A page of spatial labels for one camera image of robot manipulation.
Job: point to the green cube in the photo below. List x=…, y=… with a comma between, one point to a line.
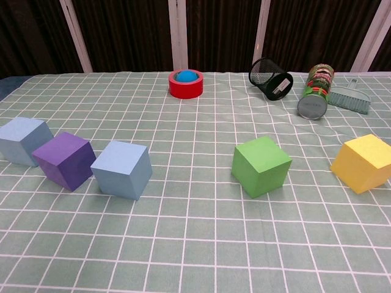
x=259, y=168

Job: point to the light blue cube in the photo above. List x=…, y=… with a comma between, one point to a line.
x=122, y=171
x=18, y=137

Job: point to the purple cube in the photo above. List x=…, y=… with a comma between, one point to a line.
x=64, y=161

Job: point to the yellow cube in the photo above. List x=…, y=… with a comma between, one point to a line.
x=362, y=164

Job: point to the red tape roll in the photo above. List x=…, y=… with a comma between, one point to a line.
x=183, y=91

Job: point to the blue ball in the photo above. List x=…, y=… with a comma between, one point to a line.
x=185, y=77

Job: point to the green checkered tablecloth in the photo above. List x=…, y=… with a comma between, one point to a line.
x=195, y=244

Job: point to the black mesh pen cup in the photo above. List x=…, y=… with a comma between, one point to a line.
x=275, y=85

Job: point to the green chips can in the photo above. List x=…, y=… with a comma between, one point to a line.
x=314, y=91

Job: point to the dark pleated curtain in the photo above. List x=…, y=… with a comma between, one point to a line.
x=128, y=30

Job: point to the pale blue hand brush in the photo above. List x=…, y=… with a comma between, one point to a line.
x=351, y=100

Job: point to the white frame post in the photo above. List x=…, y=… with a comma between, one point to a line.
x=371, y=33
x=262, y=30
x=76, y=36
x=178, y=30

